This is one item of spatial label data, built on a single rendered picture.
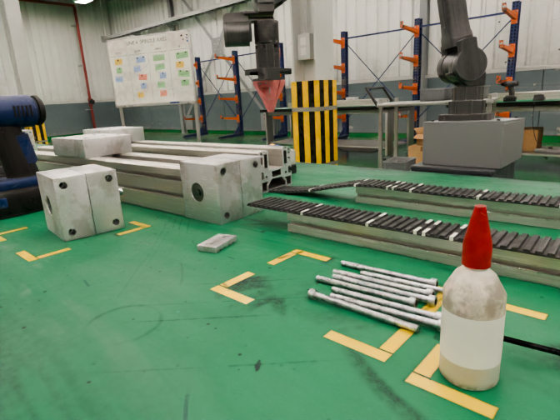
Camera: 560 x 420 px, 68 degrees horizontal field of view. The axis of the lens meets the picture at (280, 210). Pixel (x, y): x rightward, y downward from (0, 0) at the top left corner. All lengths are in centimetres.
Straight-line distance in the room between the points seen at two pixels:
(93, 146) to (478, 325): 85
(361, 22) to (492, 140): 863
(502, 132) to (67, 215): 89
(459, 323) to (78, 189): 55
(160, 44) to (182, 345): 638
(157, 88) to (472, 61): 589
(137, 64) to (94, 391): 667
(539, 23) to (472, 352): 812
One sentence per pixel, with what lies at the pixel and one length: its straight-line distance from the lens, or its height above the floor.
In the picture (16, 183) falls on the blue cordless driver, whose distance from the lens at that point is 91.
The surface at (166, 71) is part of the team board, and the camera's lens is 660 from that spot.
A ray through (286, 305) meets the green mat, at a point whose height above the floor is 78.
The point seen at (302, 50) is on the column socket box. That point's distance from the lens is 418.
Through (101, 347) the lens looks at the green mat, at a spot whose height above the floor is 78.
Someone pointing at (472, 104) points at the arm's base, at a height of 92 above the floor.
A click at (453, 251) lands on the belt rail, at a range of 49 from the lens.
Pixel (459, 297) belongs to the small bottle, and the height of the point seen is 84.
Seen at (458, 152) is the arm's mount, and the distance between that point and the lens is 111.
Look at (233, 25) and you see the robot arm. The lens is 102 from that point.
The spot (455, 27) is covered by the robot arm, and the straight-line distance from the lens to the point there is 114.
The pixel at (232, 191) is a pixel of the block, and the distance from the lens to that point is 66.
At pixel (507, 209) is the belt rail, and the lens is 66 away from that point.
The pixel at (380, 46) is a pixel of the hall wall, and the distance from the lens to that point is 934.
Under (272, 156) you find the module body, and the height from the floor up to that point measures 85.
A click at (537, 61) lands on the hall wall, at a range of 830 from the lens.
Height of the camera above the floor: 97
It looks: 15 degrees down
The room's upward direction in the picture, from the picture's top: 3 degrees counter-clockwise
